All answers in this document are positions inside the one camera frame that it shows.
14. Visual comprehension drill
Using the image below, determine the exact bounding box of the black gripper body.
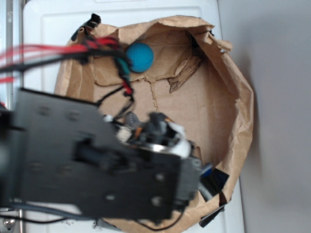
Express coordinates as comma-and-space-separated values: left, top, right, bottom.
104, 113, 202, 206

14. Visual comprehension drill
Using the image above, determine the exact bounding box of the gray plush animal toy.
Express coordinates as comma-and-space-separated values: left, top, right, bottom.
125, 112, 140, 128

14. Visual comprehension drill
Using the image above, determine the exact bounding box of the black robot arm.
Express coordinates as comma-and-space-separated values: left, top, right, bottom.
0, 89, 202, 221

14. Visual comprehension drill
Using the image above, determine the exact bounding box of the blue felt cloth piece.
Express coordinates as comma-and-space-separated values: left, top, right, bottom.
201, 163, 213, 177

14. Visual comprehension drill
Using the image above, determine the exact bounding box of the brown paper bag bin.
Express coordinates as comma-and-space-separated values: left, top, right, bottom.
53, 14, 255, 233

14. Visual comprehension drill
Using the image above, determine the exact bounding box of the teal foam ball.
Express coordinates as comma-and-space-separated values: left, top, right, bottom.
126, 43, 154, 73

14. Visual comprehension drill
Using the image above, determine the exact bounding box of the white plastic tray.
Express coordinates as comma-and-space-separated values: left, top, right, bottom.
23, 0, 244, 233

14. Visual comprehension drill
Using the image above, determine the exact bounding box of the aluminium frame rail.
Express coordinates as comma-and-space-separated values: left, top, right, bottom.
0, 0, 26, 233

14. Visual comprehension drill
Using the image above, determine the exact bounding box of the gray braided cable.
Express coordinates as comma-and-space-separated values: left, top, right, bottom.
0, 203, 83, 216

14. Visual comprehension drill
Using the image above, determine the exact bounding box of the red black cable bundle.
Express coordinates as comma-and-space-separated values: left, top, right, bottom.
0, 36, 135, 122

